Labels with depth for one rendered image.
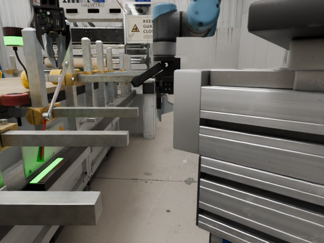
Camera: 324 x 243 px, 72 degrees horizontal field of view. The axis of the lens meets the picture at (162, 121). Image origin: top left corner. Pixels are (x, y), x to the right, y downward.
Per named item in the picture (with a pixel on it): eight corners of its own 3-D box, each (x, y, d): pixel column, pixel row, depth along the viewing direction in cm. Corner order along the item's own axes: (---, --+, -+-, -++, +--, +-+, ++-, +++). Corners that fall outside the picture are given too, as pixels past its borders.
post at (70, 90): (80, 134, 103) (70, 20, 91) (77, 136, 99) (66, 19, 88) (72, 134, 103) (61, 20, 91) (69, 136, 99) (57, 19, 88)
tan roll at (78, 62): (146, 67, 304) (146, 57, 301) (145, 67, 292) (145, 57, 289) (41, 67, 305) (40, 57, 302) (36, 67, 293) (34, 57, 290)
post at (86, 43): (96, 127, 128) (90, 38, 116) (94, 129, 124) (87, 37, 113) (90, 127, 128) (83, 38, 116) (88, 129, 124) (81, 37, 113)
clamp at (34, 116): (61, 115, 82) (60, 102, 81) (43, 125, 69) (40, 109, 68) (47, 115, 82) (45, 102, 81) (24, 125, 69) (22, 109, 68)
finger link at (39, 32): (37, 49, 63) (33, 16, 61) (38, 50, 65) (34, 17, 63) (56, 50, 65) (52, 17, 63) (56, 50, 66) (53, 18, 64)
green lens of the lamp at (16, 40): (32, 46, 71) (31, 38, 70) (20, 44, 65) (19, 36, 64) (13, 46, 71) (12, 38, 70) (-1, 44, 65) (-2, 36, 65)
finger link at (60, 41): (55, 67, 62) (51, 32, 60) (57, 67, 67) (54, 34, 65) (67, 67, 63) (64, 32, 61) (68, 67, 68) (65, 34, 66)
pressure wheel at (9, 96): (37, 123, 82) (33, 91, 79) (24, 128, 74) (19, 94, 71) (15, 123, 82) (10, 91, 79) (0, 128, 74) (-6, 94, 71)
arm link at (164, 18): (180, 0, 65) (150, 1, 65) (179, 41, 67) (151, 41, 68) (179, 7, 72) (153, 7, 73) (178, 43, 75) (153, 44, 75)
